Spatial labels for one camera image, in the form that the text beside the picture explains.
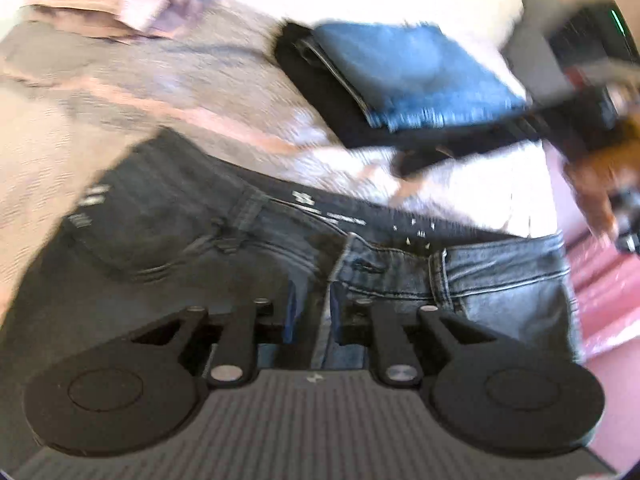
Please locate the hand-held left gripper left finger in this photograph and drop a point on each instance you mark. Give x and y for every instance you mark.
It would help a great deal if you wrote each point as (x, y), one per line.
(272, 332)

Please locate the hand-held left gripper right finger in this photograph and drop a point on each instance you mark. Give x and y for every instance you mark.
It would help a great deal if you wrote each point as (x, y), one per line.
(350, 332)

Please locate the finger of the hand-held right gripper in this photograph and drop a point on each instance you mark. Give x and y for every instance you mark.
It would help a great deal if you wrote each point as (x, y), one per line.
(430, 160)

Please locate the blue denim jeans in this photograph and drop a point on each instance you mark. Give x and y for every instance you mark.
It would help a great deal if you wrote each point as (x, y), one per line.
(420, 75)

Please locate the black garment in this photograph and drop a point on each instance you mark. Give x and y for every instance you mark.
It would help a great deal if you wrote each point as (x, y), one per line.
(325, 90)

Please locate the dark grey jeans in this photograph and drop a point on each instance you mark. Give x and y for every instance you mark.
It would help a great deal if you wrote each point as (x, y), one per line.
(150, 240)

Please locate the person's right hand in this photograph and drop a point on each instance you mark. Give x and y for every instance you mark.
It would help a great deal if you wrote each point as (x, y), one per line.
(595, 185)

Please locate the pink sheer cloth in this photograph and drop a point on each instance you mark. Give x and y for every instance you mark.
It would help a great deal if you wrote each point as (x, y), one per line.
(605, 310)

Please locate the pink quilted bedspread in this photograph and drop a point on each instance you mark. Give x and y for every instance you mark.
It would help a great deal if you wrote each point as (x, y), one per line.
(150, 95)

